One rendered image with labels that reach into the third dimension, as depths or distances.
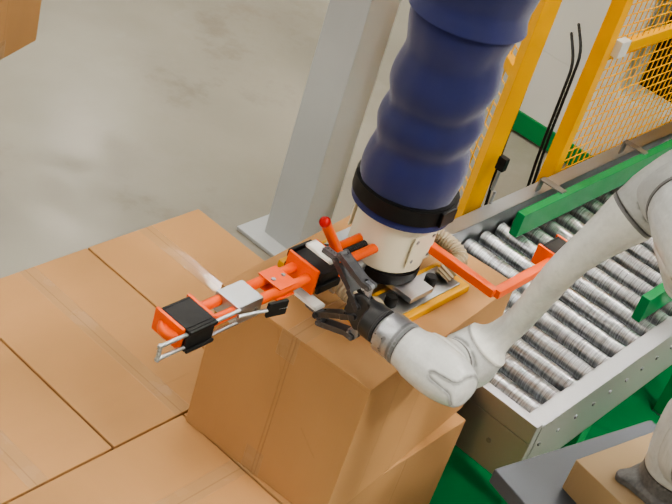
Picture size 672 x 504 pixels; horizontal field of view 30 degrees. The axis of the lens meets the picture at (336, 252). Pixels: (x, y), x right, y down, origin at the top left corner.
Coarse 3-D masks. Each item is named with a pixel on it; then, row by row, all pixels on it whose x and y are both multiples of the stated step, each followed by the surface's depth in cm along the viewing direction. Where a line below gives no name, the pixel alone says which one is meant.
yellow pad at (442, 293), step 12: (432, 264) 282; (420, 276) 276; (432, 276) 273; (456, 276) 281; (384, 288) 270; (444, 288) 275; (456, 288) 277; (468, 288) 279; (384, 300) 263; (396, 300) 262; (420, 300) 269; (432, 300) 271; (444, 300) 273; (408, 312) 265; (420, 312) 266
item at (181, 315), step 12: (180, 300) 226; (192, 300) 227; (156, 312) 223; (168, 312) 222; (180, 312) 223; (192, 312) 224; (204, 312) 225; (156, 324) 224; (168, 324) 222; (180, 324) 221; (192, 324) 222
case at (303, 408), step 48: (240, 336) 261; (288, 336) 252; (336, 336) 255; (240, 384) 266; (288, 384) 257; (336, 384) 249; (384, 384) 249; (240, 432) 271; (288, 432) 262; (336, 432) 253; (384, 432) 267; (288, 480) 267; (336, 480) 258
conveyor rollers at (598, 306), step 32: (608, 192) 424; (544, 224) 397; (576, 224) 401; (480, 256) 372; (512, 256) 376; (640, 256) 398; (576, 288) 374; (608, 288) 377; (640, 288) 381; (544, 320) 352; (576, 320) 356; (608, 320) 360; (512, 352) 339; (544, 352) 344; (576, 352) 348; (608, 352) 351; (512, 384) 323; (544, 384) 327
